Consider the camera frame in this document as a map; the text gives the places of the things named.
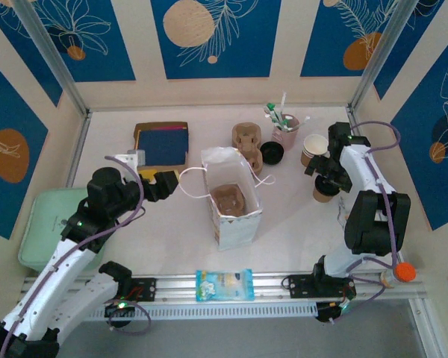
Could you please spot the pink straw holder cup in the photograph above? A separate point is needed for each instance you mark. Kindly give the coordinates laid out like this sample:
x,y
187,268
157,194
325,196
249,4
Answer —
x,y
285,138

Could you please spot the green-tipped white stirrer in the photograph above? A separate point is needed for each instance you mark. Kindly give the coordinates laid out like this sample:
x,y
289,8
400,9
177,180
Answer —
x,y
267,112
272,107
284,122

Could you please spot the blue wet wipes packet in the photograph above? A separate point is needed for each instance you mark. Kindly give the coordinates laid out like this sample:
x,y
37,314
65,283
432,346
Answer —
x,y
224,285

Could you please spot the aluminium frame post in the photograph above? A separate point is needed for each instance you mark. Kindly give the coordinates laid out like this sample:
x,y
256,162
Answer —
x,y
384,52
51,52

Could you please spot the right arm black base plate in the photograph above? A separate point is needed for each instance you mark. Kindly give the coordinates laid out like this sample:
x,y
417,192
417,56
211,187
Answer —
x,y
298,287

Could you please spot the yellow napkin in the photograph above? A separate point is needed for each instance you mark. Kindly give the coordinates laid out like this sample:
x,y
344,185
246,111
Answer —
x,y
137,139

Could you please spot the orange capped bottle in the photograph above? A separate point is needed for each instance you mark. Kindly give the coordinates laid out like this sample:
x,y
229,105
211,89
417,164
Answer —
x,y
405,272

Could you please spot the single pulp cup carrier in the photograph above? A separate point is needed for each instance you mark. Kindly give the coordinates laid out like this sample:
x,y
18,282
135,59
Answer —
x,y
227,201

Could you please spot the stack of brown paper cups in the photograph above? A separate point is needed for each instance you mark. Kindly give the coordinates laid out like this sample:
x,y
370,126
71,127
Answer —
x,y
313,145

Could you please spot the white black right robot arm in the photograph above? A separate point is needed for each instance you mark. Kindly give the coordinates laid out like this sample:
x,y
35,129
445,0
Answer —
x,y
362,168

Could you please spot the stack of pulp cup carriers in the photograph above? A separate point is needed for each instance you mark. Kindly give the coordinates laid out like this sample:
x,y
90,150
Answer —
x,y
246,134

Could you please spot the pink napkin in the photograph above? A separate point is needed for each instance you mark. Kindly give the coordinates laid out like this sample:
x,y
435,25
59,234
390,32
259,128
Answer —
x,y
171,128

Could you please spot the brown cardboard napkin box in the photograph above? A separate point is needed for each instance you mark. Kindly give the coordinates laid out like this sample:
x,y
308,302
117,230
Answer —
x,y
145,124

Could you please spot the white paper takeout bag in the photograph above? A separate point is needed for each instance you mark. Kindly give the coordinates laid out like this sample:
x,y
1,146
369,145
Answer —
x,y
235,235

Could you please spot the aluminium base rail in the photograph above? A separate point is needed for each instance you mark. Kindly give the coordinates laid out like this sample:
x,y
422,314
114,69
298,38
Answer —
x,y
269,284

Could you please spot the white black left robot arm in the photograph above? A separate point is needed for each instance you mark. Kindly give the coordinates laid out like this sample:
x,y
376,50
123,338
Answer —
x,y
59,268

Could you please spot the mint green zip case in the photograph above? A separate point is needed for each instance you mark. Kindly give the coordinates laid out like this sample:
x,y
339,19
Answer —
x,y
45,209

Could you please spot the black plastic cup lid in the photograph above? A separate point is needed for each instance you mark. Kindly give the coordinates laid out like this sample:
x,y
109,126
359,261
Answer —
x,y
325,186

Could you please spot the stack of black lids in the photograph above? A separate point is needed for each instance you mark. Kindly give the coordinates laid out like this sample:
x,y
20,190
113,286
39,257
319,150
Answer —
x,y
272,153

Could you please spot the dark blue napkin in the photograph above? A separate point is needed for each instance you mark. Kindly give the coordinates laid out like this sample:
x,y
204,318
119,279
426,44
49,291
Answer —
x,y
164,147

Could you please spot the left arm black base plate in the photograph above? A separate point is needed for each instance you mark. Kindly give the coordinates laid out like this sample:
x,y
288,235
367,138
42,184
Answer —
x,y
147,289

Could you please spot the printed sachet packet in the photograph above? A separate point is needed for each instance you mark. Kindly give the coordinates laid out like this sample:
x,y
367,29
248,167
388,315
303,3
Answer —
x,y
341,212

